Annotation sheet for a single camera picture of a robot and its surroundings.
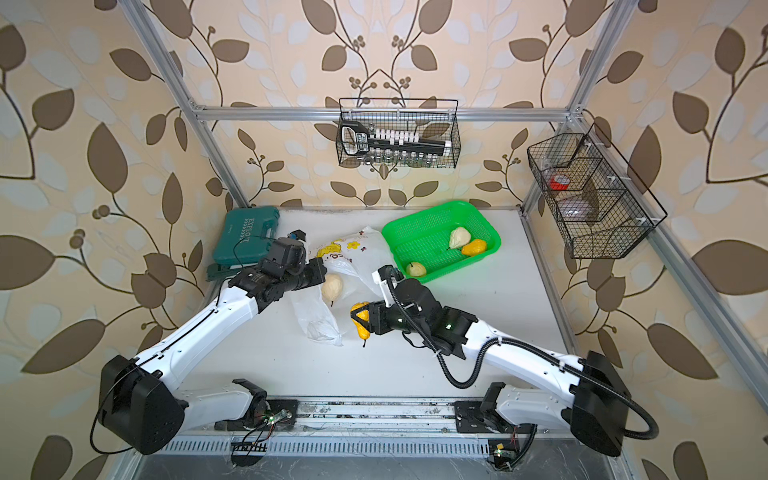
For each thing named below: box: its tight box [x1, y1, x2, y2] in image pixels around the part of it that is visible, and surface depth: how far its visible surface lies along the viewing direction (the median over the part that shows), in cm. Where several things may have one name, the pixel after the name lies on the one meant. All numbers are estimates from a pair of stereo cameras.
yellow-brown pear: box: [462, 239, 487, 256], surface depth 105 cm
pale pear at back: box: [449, 226, 471, 249], surface depth 107 cm
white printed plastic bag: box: [291, 226, 393, 346], surface depth 82 cm
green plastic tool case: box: [207, 207, 280, 282], surface depth 110 cm
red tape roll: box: [549, 174, 570, 191], surface depth 84 cm
